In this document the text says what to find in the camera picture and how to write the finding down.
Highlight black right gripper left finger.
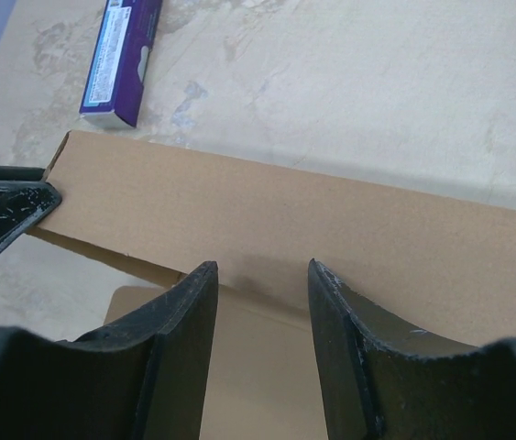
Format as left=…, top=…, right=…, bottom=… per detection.
left=0, top=261, right=219, bottom=439

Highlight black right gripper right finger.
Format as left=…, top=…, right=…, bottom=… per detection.
left=308, top=260, right=516, bottom=439

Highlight brown cardboard box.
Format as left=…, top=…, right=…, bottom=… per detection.
left=33, top=131, right=516, bottom=439

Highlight purple toothpaste box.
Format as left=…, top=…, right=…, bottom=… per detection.
left=79, top=0, right=163, bottom=129

